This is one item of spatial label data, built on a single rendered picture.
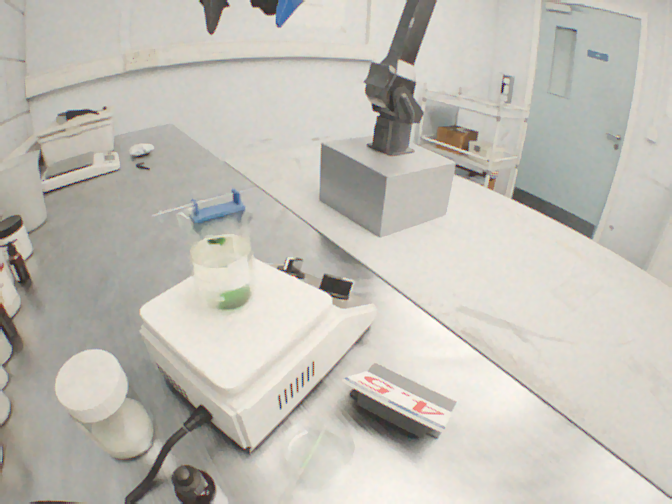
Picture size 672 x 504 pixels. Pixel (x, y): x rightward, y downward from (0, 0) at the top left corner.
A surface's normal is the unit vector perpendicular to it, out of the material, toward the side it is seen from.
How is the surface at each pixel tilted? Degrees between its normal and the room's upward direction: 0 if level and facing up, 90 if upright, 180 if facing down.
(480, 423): 0
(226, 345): 0
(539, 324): 0
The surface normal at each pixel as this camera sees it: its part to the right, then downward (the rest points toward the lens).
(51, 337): 0.04, -0.85
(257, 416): 0.83, 0.33
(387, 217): 0.59, 0.45
